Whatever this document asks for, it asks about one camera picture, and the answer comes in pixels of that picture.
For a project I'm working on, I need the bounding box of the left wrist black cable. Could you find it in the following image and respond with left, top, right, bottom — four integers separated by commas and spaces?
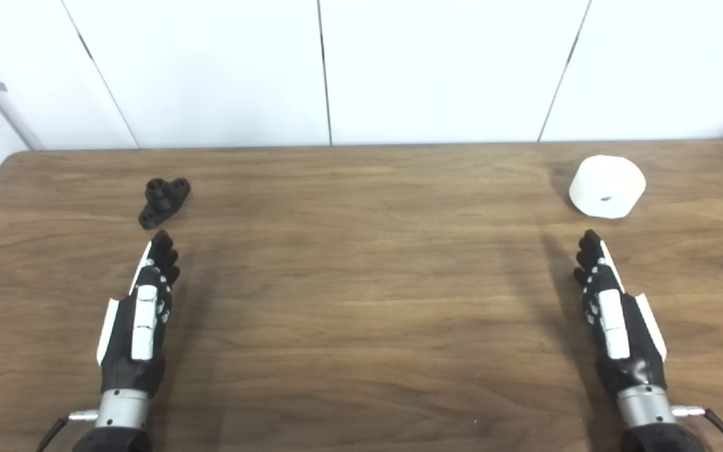
36, 409, 99, 452

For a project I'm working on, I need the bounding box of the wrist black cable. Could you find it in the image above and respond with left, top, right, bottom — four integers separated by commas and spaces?
672, 406, 723, 452
36, 409, 99, 452

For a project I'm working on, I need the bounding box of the round white plastic piece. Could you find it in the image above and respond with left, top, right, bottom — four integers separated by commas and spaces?
569, 155, 647, 220

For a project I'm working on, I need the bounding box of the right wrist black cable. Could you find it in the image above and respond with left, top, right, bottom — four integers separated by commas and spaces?
672, 406, 723, 452

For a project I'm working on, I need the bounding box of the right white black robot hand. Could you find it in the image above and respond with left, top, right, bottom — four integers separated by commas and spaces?
573, 229, 668, 396

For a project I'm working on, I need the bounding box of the black plastic holder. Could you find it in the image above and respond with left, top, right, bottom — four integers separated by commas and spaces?
138, 178, 191, 230

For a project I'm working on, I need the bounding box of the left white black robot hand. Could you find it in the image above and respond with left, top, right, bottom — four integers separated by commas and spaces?
96, 230, 181, 397

